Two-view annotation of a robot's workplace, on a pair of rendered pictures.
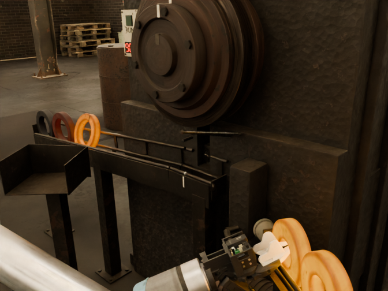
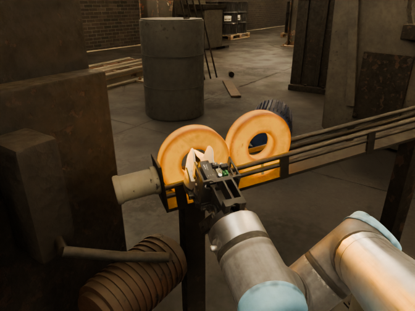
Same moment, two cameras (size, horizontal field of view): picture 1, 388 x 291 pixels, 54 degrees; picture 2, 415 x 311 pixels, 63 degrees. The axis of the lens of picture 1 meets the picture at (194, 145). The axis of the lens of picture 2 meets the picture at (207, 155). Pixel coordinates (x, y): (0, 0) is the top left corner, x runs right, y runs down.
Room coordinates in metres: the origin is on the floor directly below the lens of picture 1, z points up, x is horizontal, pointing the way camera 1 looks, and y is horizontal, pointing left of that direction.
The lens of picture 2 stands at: (0.83, 0.44, 1.01)
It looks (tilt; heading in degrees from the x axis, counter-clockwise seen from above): 24 degrees down; 261
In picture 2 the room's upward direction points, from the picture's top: straight up
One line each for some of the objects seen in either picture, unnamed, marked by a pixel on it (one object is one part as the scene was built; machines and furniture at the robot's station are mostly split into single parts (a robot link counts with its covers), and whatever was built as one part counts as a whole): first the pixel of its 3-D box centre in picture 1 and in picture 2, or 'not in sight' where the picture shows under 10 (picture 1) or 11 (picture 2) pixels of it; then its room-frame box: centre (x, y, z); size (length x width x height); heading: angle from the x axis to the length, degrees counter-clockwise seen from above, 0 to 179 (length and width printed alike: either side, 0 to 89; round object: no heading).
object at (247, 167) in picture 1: (248, 198); (34, 195); (1.06, -0.17, 0.68); 0.11 x 0.08 x 0.24; 136
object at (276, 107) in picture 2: not in sight; (271, 124); (-0.05, -1.90, 0.17); 0.57 x 0.31 x 0.34; 66
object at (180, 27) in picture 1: (165, 54); not in sight; (1.14, 0.08, 1.11); 0.28 x 0.06 x 0.28; 46
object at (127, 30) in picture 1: (144, 34); not in sight; (1.53, 0.18, 1.15); 0.26 x 0.02 x 0.18; 46
